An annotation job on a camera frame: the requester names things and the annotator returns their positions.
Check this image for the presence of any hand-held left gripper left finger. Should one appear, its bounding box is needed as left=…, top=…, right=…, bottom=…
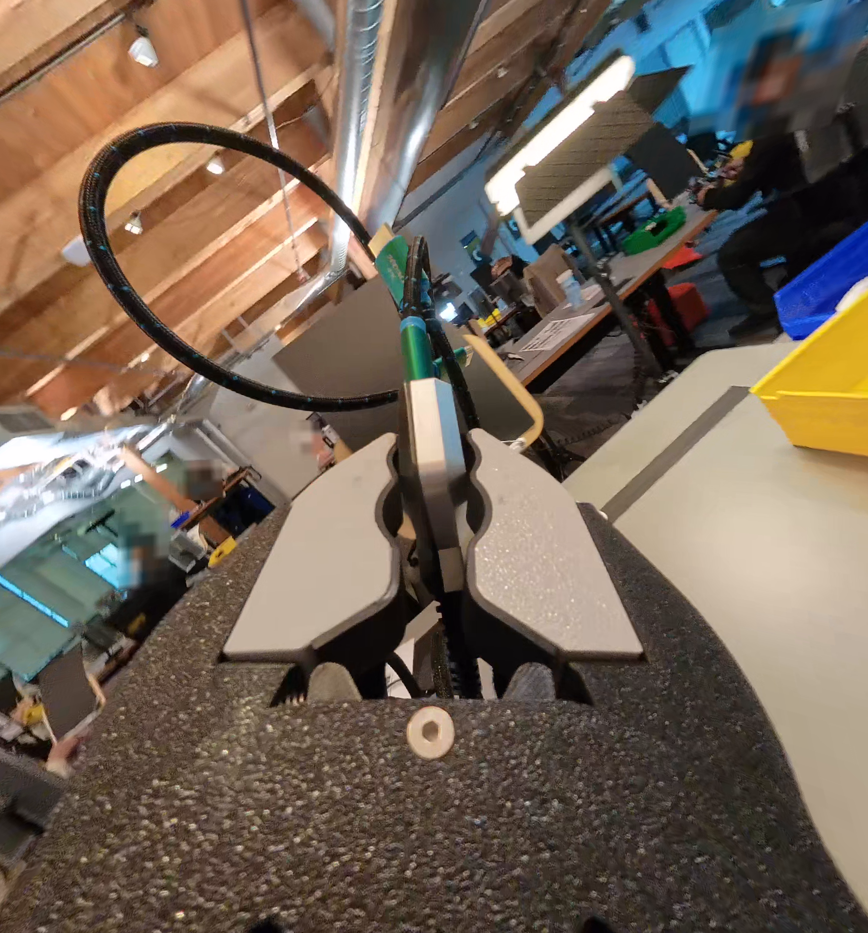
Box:
left=221, top=432, right=406, bottom=663

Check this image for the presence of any long wooden workbench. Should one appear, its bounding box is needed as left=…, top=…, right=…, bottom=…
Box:
left=505, top=206, right=721, bottom=389

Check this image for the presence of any green plug braided hdmi cable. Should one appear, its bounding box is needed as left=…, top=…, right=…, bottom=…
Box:
left=78, top=121, right=480, bottom=440

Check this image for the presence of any wood rimmed black board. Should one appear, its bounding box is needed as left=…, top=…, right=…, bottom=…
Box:
left=272, top=276, right=546, bottom=447

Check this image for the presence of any blue plastic crate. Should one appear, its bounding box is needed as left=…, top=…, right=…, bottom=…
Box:
left=771, top=203, right=868, bottom=342

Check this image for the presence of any orange traffic cone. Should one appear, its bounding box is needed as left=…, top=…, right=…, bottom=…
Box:
left=651, top=242, right=706, bottom=272

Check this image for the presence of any black hdmi switch box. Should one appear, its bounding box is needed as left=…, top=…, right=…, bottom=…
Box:
left=396, top=378, right=480, bottom=556

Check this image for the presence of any black light stand pole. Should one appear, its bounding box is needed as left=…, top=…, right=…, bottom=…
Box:
left=564, top=217, right=670, bottom=381

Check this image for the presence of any green plastic bin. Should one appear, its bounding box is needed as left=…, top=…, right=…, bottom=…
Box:
left=621, top=206, right=688, bottom=258

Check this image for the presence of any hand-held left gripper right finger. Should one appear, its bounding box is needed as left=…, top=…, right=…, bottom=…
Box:
left=465, top=429, right=646, bottom=663

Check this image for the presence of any yellow plastic bin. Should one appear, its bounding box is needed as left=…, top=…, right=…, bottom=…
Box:
left=749, top=286, right=868, bottom=462

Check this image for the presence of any studio light panel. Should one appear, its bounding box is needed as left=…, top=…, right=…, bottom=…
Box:
left=484, top=54, right=659, bottom=246

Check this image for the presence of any black easel board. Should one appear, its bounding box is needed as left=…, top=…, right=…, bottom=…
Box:
left=625, top=122, right=702, bottom=203

